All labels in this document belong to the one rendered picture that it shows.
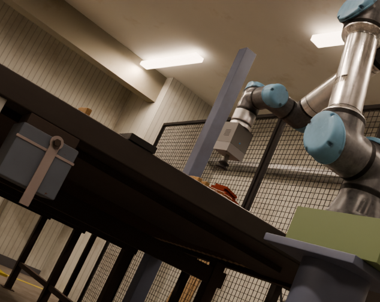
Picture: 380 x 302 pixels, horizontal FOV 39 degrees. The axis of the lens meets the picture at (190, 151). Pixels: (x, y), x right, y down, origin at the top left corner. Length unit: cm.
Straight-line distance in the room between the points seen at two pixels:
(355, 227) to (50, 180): 68
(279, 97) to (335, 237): 59
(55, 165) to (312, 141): 61
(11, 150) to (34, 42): 628
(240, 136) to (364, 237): 67
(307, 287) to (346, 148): 34
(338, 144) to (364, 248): 25
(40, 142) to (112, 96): 666
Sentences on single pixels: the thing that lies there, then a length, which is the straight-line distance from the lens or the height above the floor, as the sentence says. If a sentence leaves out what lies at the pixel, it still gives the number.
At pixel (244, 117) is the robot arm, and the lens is 178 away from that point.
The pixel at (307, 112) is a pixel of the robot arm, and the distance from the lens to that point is 176.
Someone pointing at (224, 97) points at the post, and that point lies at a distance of 378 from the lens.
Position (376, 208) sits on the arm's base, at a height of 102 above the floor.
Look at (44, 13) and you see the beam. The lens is 666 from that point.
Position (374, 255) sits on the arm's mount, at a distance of 121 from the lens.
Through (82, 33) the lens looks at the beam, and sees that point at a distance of 682.
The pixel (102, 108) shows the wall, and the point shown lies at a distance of 775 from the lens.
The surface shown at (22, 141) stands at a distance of 116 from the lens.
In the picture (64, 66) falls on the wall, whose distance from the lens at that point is 753.
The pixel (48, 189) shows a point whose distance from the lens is 118.
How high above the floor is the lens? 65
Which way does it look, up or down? 14 degrees up
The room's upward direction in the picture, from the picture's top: 25 degrees clockwise
